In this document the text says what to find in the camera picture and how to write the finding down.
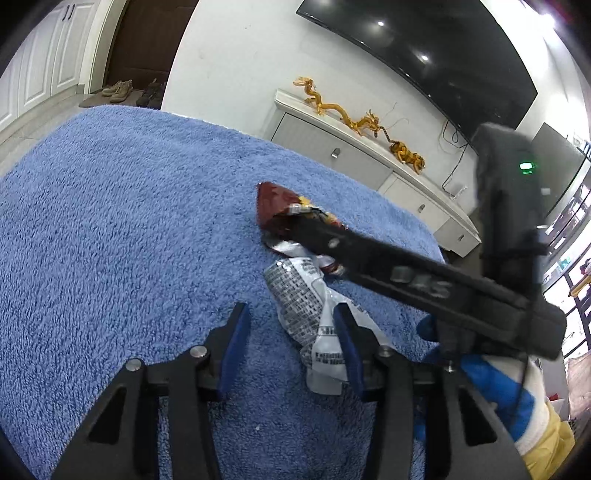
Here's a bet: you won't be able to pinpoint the golden tiger ornament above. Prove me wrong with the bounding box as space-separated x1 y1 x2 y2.
389 140 426 175

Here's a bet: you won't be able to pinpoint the person's right hand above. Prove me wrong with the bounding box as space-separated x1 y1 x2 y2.
414 316 550 455

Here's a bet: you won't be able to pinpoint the golden dragon ornament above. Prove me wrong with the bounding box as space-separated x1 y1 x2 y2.
294 76 385 138

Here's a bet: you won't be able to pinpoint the black wall television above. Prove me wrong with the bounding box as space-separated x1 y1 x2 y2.
295 0 539 153

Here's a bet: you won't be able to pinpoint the grey refrigerator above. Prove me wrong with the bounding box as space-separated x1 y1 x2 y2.
531 122 591 298

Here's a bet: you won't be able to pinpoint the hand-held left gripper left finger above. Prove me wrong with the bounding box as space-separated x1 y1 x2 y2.
51 302 252 480

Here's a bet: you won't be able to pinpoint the white wall cabinets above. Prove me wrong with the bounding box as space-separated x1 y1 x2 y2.
0 0 112 136

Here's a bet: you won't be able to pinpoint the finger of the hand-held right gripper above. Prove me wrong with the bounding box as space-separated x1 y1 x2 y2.
287 209 368 278

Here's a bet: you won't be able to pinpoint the dark red snack wrapper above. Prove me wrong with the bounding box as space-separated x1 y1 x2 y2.
255 181 350 252

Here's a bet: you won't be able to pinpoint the blue fluffy blanket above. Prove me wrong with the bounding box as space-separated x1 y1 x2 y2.
0 104 447 480

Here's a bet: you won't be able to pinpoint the brown doormat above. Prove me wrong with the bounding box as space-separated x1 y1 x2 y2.
78 88 162 111

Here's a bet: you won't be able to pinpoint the black television cable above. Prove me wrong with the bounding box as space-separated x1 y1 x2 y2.
441 117 472 192

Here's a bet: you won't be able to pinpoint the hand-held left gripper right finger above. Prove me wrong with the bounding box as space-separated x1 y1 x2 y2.
333 305 532 480

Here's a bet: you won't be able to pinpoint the tan shoes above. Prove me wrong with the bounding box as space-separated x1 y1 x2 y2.
100 79 134 103

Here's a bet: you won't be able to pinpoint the silver white wrapper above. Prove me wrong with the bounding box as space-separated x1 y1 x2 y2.
263 256 385 396

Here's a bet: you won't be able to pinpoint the white television cabinet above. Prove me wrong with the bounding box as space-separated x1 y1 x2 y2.
270 89 482 258

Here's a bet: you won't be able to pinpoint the dark shoes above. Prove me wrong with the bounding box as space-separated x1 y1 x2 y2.
136 78 166 110

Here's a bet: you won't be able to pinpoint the dark brown door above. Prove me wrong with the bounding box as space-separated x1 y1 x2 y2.
104 0 200 94

